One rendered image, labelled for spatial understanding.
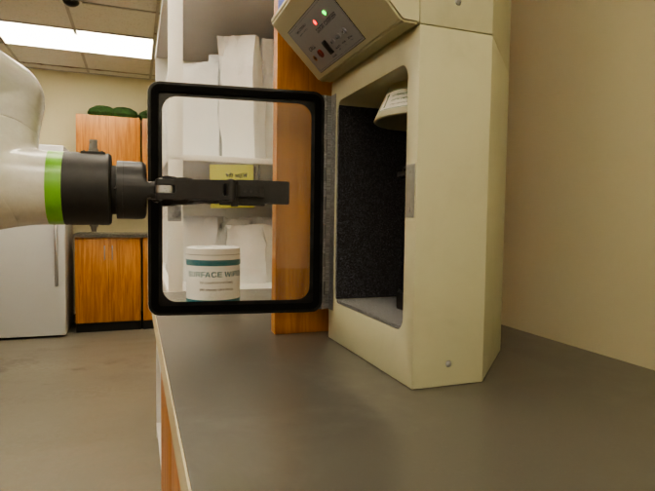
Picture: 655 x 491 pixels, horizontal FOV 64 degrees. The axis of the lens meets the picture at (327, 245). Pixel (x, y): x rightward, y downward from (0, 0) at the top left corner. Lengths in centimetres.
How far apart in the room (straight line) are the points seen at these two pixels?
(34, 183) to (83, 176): 5
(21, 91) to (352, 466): 59
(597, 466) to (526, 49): 89
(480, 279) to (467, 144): 18
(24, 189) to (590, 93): 91
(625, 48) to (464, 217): 47
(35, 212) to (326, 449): 43
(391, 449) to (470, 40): 52
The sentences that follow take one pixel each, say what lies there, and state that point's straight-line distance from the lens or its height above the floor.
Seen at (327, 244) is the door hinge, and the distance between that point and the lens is 98.
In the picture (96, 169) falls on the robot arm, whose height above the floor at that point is 122.
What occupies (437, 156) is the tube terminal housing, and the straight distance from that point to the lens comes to 71.
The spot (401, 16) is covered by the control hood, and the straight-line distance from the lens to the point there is 72.
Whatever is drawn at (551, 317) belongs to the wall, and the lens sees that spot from 114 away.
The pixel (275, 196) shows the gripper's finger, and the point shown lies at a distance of 69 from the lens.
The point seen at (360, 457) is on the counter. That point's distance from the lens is 53.
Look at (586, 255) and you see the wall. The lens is 107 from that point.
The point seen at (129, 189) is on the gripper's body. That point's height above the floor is 120.
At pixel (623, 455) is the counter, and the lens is 61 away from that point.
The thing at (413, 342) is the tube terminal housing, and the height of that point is 100.
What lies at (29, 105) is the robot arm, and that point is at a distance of 78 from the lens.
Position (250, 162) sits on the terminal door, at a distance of 95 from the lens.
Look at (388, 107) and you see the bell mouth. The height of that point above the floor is 133.
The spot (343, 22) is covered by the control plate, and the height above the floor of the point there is 144.
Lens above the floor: 116
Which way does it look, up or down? 3 degrees down
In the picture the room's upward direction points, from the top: 1 degrees clockwise
